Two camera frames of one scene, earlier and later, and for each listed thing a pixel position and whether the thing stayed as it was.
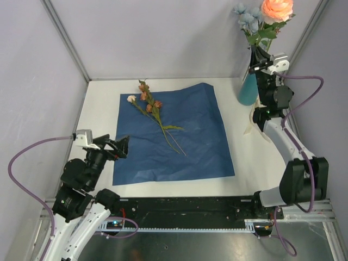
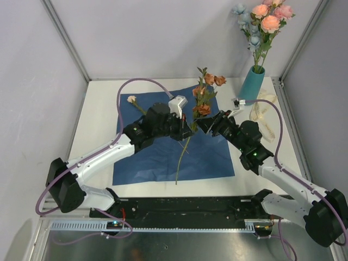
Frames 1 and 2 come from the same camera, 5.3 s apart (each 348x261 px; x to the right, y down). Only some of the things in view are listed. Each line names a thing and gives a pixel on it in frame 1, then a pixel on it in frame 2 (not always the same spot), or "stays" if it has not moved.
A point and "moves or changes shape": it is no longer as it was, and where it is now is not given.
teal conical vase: (248, 92) stays
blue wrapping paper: (150, 156) stays
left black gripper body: (97, 159) -> (173, 127)
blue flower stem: (249, 19) moves or changes shape
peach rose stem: (274, 14) moves or changes shape
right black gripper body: (265, 81) -> (224, 128)
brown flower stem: (154, 107) -> (202, 94)
